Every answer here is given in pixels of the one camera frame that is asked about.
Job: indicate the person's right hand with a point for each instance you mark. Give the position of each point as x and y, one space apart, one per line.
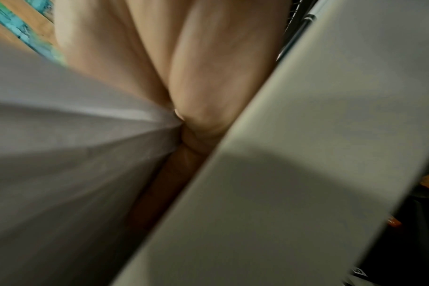
147 50

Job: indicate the white panel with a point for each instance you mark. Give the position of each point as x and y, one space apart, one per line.
288 139

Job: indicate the black bag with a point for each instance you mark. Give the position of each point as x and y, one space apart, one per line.
412 245

